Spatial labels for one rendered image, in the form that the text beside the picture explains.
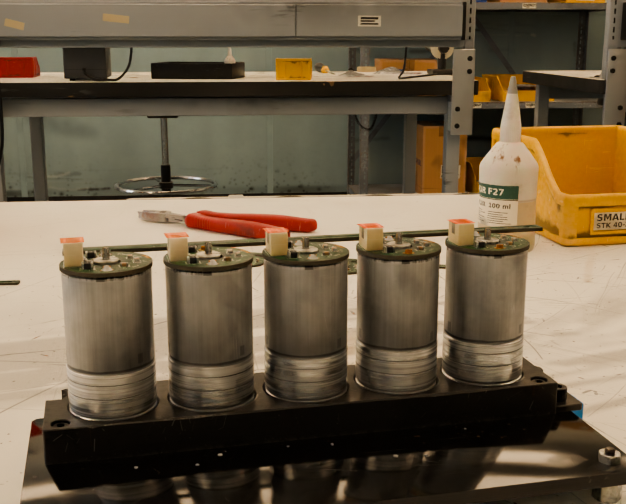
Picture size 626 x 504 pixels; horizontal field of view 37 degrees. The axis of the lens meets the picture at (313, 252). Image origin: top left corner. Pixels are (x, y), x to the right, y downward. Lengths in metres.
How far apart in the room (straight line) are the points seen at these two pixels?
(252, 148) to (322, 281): 4.43
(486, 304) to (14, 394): 0.17
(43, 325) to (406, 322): 0.20
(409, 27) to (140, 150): 2.38
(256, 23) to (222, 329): 2.29
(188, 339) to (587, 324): 0.21
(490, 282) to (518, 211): 0.26
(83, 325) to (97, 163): 4.48
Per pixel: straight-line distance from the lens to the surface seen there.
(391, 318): 0.27
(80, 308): 0.25
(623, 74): 2.79
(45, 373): 0.36
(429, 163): 4.36
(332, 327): 0.26
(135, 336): 0.25
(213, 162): 4.69
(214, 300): 0.25
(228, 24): 2.52
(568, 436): 0.28
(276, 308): 0.26
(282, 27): 2.53
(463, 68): 2.63
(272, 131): 4.67
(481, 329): 0.28
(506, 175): 0.53
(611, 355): 0.38
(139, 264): 0.25
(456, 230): 0.28
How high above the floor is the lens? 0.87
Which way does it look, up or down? 13 degrees down
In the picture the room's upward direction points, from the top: straight up
